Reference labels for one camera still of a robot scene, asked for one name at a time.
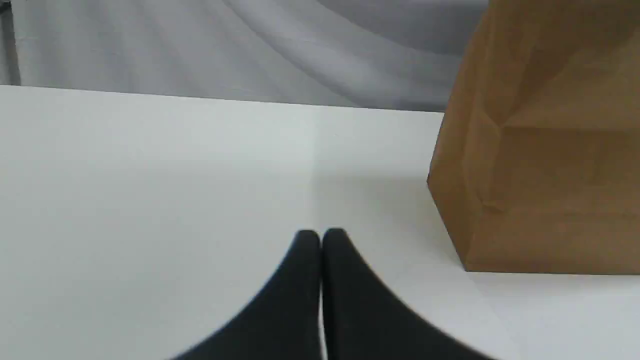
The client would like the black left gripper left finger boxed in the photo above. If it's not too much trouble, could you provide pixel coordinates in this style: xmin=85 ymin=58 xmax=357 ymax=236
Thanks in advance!
xmin=178 ymin=229 xmax=322 ymax=360

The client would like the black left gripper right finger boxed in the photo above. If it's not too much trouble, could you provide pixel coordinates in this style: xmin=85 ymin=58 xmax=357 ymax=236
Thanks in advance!
xmin=322 ymin=228 xmax=486 ymax=360

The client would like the brown paper bag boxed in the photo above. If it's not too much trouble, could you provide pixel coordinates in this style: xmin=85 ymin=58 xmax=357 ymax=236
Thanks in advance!
xmin=427 ymin=0 xmax=640 ymax=275

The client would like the white backdrop cloth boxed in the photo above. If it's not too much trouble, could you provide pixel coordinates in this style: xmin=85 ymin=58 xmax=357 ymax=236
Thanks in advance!
xmin=1 ymin=0 xmax=489 ymax=111

